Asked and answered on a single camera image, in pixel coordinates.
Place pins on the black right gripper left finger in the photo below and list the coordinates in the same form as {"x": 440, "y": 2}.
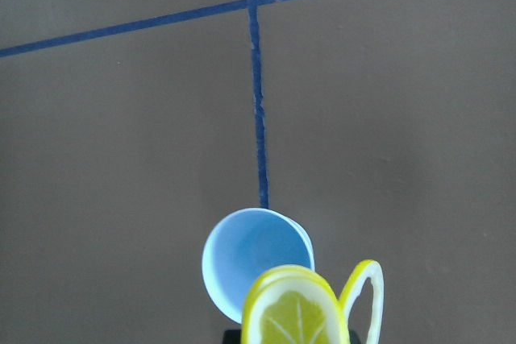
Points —
{"x": 232, "y": 336}

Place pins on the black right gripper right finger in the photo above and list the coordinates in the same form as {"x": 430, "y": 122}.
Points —
{"x": 354, "y": 338}

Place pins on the yellow lemon slice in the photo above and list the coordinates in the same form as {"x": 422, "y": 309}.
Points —
{"x": 292, "y": 304}

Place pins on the light blue cup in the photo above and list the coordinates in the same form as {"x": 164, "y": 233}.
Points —
{"x": 243, "y": 246}

